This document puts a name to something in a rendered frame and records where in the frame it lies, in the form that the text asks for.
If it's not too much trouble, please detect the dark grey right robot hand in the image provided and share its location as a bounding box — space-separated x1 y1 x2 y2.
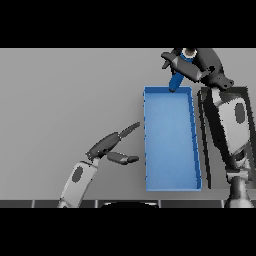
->
160 48 235 91

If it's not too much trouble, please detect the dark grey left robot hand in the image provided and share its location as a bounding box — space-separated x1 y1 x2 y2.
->
85 121 141 166

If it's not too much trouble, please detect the blue pipe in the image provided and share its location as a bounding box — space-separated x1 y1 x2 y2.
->
168 48 198 93

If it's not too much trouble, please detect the dark grey bin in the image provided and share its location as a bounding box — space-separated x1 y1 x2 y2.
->
197 85 253 190

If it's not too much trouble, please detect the blue bin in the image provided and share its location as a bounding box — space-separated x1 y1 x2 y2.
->
143 85 203 193

